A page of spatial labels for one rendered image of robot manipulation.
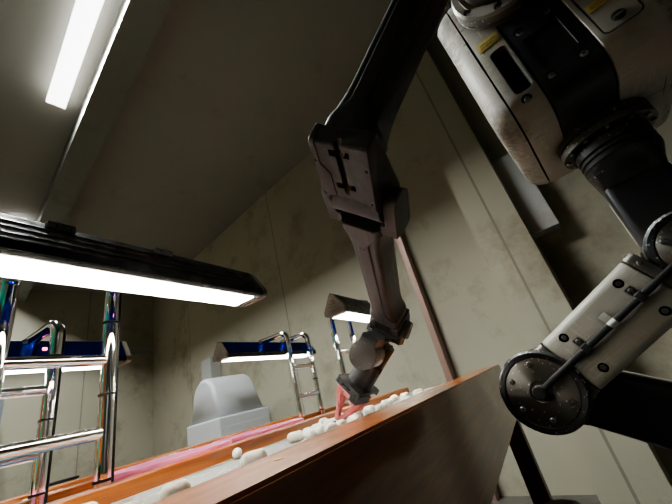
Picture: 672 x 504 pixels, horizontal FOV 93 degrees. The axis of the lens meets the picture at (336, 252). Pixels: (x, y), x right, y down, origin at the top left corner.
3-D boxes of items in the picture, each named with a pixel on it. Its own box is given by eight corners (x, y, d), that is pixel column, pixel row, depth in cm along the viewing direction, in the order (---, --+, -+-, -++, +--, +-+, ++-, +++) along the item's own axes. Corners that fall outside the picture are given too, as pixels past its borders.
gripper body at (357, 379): (333, 381, 68) (350, 352, 68) (355, 378, 77) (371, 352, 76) (355, 402, 65) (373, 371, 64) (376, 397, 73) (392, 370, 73)
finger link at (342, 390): (321, 411, 71) (342, 375, 71) (337, 407, 77) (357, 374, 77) (342, 434, 67) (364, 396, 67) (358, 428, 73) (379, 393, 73)
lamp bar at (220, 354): (317, 353, 175) (314, 340, 178) (225, 357, 124) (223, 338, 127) (305, 357, 178) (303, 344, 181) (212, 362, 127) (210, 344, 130)
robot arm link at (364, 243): (411, 176, 38) (337, 160, 43) (389, 208, 36) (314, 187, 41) (418, 325, 71) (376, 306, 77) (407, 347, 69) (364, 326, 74)
